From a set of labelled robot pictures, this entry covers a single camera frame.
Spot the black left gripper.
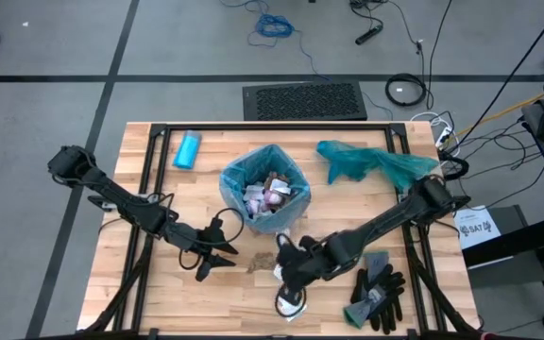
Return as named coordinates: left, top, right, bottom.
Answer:
left=167, top=225, right=240, bottom=268

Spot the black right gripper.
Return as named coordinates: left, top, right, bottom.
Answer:
left=277, top=233, right=332, bottom=298

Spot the brown paper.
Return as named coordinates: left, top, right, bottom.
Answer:
left=247, top=252, right=278, bottom=274

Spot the clear printed plastic wrapper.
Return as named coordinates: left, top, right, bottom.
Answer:
left=275, top=282, right=308, bottom=323

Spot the trash bin with blue liner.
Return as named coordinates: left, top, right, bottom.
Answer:
left=218, top=144, right=312, bottom=236

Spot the white square wrapper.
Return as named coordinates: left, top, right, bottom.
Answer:
left=270, top=178, right=293, bottom=195

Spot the teal plastic trash bag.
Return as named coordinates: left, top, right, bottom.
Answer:
left=315, top=140, right=441, bottom=193

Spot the blue trash bag roll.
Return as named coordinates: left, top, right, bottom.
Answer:
left=172, top=130, right=203, bottom=171

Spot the black grey work glove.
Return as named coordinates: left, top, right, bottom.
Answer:
left=361, top=249, right=403, bottom=335
left=342, top=268, right=406, bottom=331

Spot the black perforated floor mat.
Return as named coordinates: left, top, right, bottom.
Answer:
left=242, top=78, right=368, bottom=122

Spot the white printed label sheet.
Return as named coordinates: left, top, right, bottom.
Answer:
left=453, top=205, right=502, bottom=250

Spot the white power strip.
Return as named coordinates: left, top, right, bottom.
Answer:
left=434, top=125, right=453, bottom=148

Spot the black equipment cart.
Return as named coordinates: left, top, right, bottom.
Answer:
left=460, top=101, right=544, bottom=327

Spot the black power strip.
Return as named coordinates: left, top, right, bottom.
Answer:
left=354, top=23, right=384, bottom=46

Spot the thin black pole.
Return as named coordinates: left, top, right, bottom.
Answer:
left=446, top=0, right=544, bottom=152

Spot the black cable bundle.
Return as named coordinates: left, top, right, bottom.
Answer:
left=436, top=110, right=544, bottom=213

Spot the black coiled cable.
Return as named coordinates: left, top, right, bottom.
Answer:
left=383, top=72, right=428, bottom=108

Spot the blue coiled cable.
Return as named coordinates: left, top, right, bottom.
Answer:
left=218, top=0, right=332, bottom=81

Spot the black floor cable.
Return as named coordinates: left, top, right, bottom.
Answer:
left=349, top=0, right=453, bottom=111

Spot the yellow floor cable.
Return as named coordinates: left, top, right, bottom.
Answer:
left=450, top=77, right=544, bottom=138

